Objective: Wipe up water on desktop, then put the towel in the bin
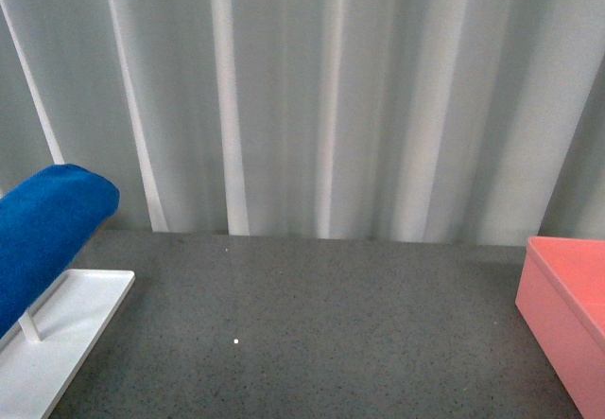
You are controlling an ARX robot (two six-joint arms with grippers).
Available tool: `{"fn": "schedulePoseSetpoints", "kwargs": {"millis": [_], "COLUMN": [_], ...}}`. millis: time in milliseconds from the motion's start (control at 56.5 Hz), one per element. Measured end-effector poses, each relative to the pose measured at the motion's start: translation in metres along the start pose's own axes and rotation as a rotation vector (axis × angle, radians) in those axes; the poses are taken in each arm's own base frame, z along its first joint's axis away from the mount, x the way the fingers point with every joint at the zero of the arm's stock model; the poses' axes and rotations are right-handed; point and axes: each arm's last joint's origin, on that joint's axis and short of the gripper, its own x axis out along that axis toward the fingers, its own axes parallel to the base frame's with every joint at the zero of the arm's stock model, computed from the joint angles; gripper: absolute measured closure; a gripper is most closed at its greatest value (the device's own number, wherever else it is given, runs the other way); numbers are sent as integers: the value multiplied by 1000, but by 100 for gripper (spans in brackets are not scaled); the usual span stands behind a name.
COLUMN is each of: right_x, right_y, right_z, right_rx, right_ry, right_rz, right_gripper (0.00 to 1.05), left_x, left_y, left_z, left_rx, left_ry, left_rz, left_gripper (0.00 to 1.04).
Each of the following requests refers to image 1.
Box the blue microfiber cloth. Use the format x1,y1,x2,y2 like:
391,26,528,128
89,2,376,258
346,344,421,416
1,164,120,335

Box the white pleated curtain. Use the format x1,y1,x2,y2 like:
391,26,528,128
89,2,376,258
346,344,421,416
1,0,604,245

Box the pink plastic bin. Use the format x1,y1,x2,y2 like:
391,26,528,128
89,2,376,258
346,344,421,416
515,236,604,418

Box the white towel rack stand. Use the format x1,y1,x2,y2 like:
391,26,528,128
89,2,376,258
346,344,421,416
1,269,135,418

